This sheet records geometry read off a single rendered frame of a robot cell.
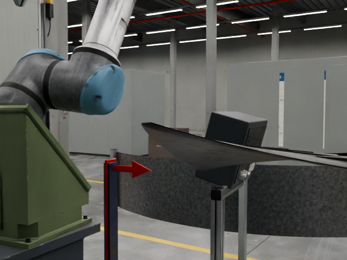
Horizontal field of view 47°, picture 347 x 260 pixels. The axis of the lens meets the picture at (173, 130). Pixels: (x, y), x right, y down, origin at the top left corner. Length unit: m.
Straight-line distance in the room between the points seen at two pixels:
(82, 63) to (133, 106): 9.36
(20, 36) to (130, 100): 7.81
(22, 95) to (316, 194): 1.81
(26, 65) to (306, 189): 1.76
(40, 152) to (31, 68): 0.23
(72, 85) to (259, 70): 6.15
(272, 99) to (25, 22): 4.96
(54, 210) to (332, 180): 1.80
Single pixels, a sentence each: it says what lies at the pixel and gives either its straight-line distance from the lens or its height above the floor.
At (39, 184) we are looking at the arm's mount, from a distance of 0.83.
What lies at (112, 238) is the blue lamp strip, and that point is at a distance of 0.59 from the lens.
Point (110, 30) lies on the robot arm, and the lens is 0.97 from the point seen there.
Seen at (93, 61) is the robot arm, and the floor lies 1.37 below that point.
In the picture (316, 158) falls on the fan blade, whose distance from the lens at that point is 0.40.
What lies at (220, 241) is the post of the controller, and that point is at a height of 0.92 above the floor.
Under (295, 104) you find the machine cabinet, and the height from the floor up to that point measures 1.33.
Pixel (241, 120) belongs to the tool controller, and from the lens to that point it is 1.08.
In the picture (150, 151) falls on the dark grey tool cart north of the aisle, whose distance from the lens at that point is 7.55.
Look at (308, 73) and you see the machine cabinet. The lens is 6.71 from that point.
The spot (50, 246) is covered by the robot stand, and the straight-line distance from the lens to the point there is 0.87.
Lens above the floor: 1.26
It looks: 3 degrees down
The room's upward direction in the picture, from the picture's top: straight up
